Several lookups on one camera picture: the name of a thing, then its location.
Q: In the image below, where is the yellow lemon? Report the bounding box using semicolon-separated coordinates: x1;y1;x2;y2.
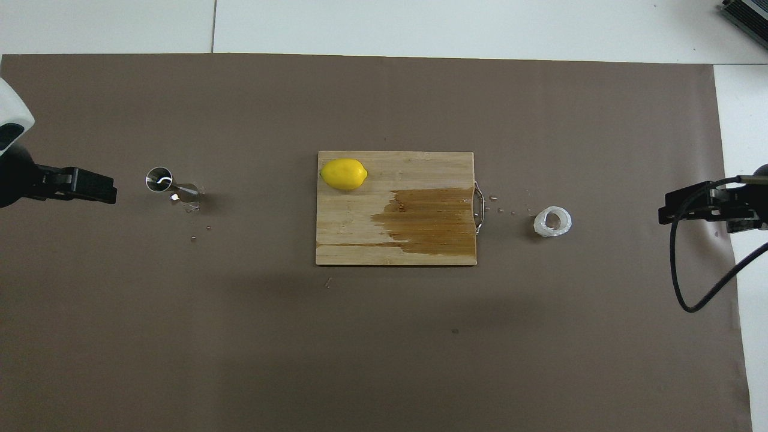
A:
320;158;368;191

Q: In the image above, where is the small translucent white cup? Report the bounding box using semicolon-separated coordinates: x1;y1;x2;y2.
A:
533;206;572;238

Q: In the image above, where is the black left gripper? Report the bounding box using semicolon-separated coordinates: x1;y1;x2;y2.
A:
0;144;118;209

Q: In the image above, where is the brown paper table mat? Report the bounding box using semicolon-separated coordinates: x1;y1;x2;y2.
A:
0;53;754;432

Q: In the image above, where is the wooden cutting board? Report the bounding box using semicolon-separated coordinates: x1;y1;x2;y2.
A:
316;151;478;266

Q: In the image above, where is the steel double jigger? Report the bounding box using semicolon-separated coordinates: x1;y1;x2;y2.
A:
146;166;202;208

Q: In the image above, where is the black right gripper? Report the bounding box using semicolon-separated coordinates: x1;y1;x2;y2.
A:
658;163;768;235

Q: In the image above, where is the grey ribbed device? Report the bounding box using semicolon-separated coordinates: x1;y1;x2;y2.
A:
719;0;768;50

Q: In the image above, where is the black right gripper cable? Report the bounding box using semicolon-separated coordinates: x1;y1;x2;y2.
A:
669;175;768;313

